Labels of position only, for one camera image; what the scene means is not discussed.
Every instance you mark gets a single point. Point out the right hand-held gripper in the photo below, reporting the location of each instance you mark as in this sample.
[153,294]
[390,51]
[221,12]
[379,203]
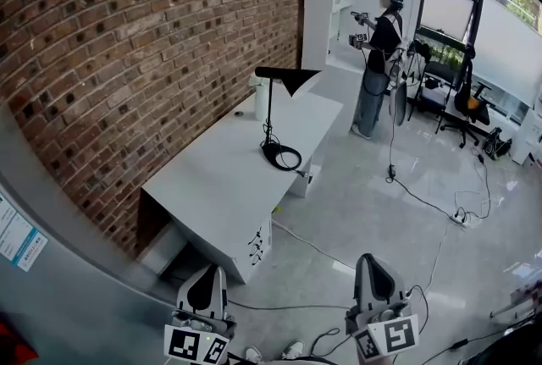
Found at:
[394,335]

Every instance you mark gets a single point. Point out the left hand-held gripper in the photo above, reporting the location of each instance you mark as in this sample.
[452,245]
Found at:
[182,344]

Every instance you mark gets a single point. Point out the black desk lamp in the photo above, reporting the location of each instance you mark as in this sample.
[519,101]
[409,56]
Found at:
[293,83]

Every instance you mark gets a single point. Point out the white desk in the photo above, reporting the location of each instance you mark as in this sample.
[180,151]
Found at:
[220,185]

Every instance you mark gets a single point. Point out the person's left white shoe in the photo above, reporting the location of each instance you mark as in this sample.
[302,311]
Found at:
[253,355]

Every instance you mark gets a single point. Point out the person's white shoe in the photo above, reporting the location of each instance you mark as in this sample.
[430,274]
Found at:
[293,350]
[253,355]

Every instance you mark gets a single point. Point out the person's right white shoe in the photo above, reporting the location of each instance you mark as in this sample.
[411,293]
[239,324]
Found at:
[293,350]

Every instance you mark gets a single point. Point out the person's white shirt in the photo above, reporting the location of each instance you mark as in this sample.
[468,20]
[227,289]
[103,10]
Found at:
[288,363]

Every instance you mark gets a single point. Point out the white power strip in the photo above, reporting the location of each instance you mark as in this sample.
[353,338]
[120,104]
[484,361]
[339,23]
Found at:
[458,217]

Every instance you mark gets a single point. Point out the black power adapter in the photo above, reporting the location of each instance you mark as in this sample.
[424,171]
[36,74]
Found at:
[391,170]

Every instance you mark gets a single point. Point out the grey refrigerator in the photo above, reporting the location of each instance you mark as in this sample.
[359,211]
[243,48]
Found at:
[84,304]

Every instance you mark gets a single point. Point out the black floor equipment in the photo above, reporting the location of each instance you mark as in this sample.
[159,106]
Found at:
[497,143]

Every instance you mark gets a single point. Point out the red fabric item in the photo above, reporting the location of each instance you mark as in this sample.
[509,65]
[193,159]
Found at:
[14,346]

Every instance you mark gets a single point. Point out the black folding chair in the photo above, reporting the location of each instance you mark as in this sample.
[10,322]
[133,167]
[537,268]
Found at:
[436,98]

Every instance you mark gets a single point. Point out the black office chair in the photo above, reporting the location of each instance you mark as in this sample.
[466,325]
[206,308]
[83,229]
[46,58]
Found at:
[478,115]

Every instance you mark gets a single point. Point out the white vase with flowers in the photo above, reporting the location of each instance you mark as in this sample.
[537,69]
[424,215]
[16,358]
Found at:
[260,105]

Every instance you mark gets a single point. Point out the orange cushion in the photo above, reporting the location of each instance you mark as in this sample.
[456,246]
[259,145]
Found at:
[473,103]

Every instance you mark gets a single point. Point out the white low cabinet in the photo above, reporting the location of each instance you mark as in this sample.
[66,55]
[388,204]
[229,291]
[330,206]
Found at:
[527,134]

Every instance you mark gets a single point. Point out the wide white roller blind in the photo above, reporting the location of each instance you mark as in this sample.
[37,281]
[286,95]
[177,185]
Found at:
[508,50]

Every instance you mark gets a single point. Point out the narrow white roller blind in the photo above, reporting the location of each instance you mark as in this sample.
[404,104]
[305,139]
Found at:
[446,9]

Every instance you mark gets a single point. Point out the black tripod with camera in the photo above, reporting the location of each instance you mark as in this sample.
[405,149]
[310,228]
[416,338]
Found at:
[420,48]

